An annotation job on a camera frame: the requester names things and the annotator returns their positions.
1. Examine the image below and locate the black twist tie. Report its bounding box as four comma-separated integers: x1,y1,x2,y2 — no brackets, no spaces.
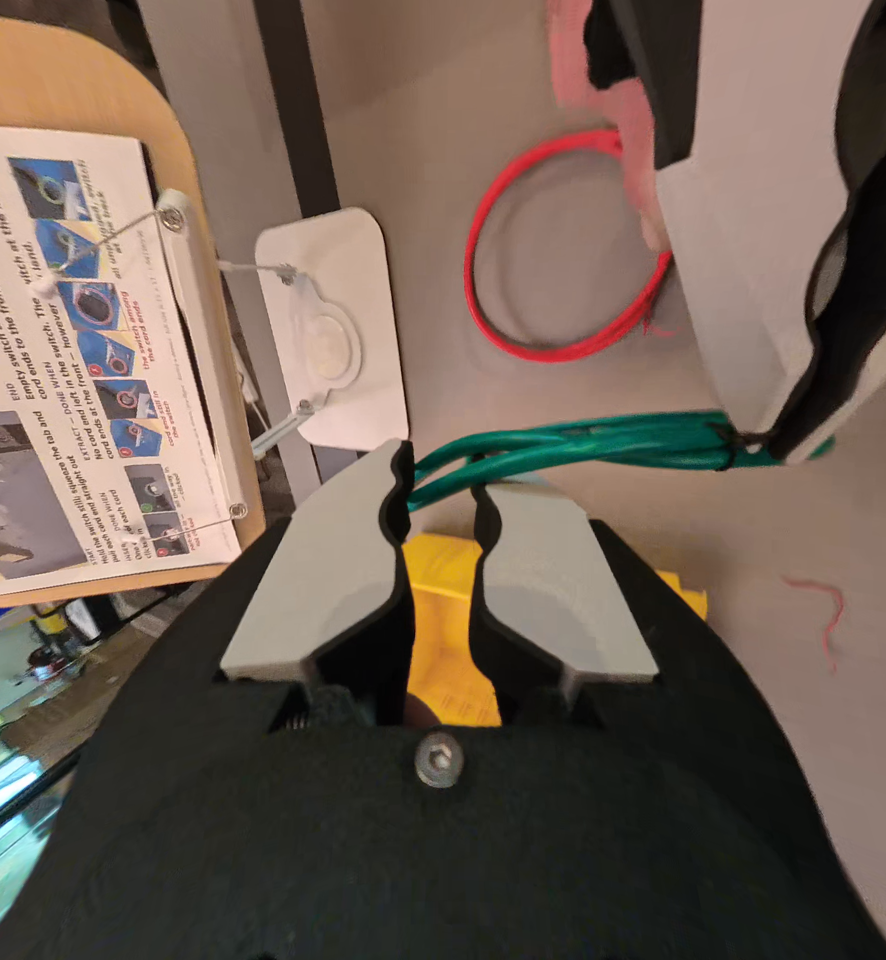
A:
705,420,766,474

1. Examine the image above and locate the wooden document board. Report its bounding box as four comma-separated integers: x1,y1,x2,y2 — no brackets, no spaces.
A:
0,11,267,610

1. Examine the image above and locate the printed instruction sheet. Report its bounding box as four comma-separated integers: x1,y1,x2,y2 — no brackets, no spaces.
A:
0,123,243,601

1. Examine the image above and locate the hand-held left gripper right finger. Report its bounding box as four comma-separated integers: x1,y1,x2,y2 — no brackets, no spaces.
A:
470,482,660,726

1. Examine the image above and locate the yellow plastic bin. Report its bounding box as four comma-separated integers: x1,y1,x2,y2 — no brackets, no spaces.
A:
401,532,708,727

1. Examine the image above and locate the green ethernet cable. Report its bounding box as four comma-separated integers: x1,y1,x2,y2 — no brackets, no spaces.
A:
405,408,837,515

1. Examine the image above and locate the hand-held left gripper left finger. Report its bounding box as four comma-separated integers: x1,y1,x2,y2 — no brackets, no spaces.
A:
220,438,417,726

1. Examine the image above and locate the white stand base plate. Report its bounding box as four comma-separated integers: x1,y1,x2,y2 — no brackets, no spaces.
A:
254,206,411,453

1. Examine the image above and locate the red thread scrap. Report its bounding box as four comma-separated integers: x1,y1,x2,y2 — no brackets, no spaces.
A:
782,573,847,674

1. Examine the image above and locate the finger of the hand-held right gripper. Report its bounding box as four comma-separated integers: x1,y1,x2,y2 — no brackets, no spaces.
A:
767,0,886,465
653,0,876,440

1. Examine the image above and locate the red ethernet cable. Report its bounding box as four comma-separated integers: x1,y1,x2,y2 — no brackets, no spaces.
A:
464,129,675,363

